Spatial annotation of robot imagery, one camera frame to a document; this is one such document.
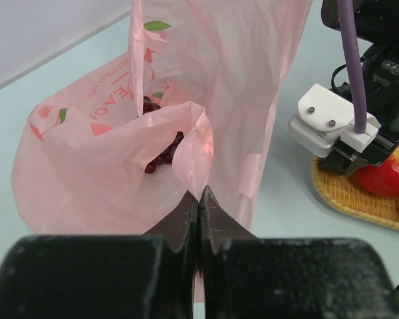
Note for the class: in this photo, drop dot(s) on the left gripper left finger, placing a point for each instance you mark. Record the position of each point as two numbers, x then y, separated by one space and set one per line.
104 276

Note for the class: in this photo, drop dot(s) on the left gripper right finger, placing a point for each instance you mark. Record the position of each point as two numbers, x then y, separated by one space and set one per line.
248 277

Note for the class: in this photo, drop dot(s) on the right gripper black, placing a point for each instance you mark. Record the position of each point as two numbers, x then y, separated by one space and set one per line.
380 69

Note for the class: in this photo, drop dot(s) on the red fake apple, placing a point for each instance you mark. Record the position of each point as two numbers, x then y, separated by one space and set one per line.
382 180

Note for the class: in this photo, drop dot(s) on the woven bamboo tray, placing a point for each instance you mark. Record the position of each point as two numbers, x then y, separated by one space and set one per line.
346 195

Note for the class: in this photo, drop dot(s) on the pink plastic bag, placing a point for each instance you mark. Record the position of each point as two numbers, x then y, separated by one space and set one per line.
191 104

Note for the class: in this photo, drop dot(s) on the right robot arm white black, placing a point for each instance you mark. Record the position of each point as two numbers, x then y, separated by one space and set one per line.
378 23

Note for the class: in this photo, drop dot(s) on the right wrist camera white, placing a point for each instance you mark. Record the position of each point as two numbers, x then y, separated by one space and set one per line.
323 118

